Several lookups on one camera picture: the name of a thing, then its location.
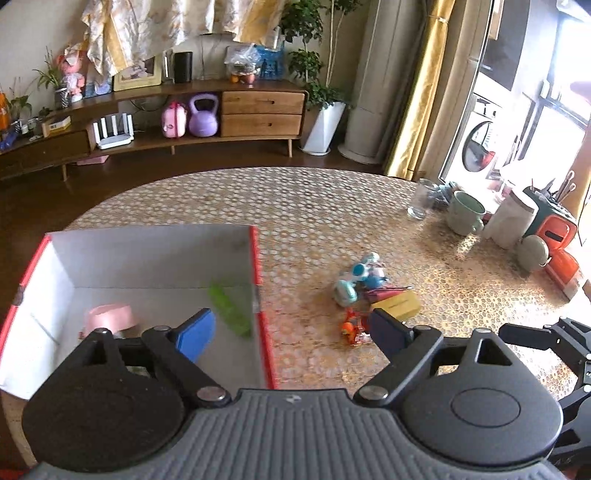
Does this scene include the yellow small box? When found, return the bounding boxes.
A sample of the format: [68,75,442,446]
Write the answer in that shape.
[370,290,422,322]

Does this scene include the orange red small toy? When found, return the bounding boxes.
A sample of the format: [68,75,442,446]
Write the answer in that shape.
[341,308,372,346]

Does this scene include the pink binder clip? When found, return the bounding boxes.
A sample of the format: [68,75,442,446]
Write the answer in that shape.
[365,286,413,304]

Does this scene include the green marker pen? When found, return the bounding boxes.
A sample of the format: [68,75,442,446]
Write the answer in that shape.
[207,283,252,338]

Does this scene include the pink plastic bowl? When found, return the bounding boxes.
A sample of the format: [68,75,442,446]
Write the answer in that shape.
[79,303,138,340]

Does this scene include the green correction tape dispenser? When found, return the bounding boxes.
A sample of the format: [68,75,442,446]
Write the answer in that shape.
[332,279,359,308]

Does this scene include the blue cartoon keychain figures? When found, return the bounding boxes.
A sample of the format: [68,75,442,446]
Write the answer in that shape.
[341,252,389,290]

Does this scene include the orange box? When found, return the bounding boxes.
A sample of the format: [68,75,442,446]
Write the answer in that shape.
[544,249,585,300]

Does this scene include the red cardboard shoe box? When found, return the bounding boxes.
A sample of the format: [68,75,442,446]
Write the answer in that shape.
[1,224,276,400]

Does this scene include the lace tablecloth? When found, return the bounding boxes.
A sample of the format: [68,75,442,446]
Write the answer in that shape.
[0,166,591,467]

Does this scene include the white lidded pitcher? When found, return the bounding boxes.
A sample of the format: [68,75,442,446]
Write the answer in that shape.
[482,190,539,250]

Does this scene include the green ceramic mug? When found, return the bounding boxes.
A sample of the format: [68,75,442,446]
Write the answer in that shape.
[446,190,486,236]

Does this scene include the clear drinking glass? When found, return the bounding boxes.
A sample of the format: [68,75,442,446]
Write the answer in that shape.
[407,178,438,221]

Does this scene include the yellow curtain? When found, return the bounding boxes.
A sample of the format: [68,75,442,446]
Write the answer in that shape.
[385,0,456,180]

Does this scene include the washing machine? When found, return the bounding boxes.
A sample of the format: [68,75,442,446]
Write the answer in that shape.
[439,93,501,188]

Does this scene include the white wifi router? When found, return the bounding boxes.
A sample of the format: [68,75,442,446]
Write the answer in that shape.
[92,113,134,150]

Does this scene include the purple kettlebell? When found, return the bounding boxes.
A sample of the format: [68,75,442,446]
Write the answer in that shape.
[188,93,219,138]

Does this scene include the pink toy case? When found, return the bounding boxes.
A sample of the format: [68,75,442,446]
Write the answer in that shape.
[161,101,187,139]

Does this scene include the wooden tv console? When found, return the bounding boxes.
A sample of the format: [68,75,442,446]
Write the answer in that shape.
[1,80,308,180]

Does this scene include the black speaker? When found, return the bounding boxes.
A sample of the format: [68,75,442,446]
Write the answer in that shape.
[172,51,193,84]

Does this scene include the plastic bag of items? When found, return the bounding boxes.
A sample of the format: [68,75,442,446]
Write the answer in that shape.
[224,44,262,86]

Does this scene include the small potted plant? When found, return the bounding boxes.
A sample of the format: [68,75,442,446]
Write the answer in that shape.
[35,48,70,110]

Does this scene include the pink doll figure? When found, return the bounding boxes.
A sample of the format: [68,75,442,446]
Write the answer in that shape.
[57,43,88,104]

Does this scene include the floral cloth covered tv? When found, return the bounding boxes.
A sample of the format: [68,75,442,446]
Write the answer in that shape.
[81,0,284,77]

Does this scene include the white standing air conditioner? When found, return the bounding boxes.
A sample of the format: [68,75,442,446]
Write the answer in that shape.
[339,0,429,165]

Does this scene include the potted tree white planter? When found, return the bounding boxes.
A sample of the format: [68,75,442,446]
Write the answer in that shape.
[280,0,362,157]

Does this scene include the picture frame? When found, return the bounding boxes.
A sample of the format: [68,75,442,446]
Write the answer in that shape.
[113,55,162,92]

